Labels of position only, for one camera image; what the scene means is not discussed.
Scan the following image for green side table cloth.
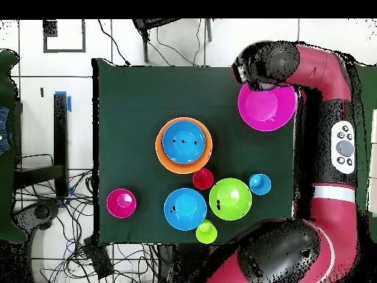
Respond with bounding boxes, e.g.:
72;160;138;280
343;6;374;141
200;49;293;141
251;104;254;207
0;49;29;245
354;63;377;245

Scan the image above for blue tape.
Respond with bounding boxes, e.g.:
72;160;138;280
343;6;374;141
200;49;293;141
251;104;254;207
54;90;72;113

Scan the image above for tangled cables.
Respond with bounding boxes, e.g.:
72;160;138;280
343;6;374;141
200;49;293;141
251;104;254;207
14;169;160;283

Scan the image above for white box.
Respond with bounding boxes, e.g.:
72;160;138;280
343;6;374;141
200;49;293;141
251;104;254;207
367;108;377;218

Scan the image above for orange bowl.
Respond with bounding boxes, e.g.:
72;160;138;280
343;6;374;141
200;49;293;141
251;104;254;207
155;116;214;175

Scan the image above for black table frame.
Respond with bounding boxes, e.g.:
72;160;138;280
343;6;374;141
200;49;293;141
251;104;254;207
13;92;70;199

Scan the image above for dark green tablecloth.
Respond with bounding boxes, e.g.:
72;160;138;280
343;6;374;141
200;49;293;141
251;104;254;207
91;57;297;247

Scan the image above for large pink bowl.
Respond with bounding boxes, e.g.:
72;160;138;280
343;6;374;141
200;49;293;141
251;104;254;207
237;83;297;132

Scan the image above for black cable with plug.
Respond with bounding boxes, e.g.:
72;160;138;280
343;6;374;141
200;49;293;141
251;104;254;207
97;19;132;66

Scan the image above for red cup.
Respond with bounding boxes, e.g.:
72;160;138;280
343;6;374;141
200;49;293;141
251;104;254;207
192;167;215;190

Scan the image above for blue cup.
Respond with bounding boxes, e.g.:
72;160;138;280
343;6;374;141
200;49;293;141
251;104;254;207
248;172;272;196

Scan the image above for green bowl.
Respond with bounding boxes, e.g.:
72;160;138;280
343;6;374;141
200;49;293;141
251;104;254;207
208;177;253;221

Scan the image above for green cup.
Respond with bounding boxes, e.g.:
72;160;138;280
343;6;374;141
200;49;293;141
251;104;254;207
195;218;218;245

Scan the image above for blue denim fabric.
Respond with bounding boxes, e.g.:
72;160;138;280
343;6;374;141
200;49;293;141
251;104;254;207
0;105;13;156

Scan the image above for blue bowl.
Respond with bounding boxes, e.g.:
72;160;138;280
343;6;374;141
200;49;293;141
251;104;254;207
161;120;207;165
163;187;208;231

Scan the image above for small pink-red bowl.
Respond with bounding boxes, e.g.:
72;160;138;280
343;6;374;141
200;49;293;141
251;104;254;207
105;187;137;220

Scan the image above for black swivel chair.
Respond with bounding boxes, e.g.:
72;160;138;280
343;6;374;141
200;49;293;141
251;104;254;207
13;200;63;234

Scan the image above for black power strip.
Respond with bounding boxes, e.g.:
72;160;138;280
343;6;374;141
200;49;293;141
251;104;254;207
82;237;115;279

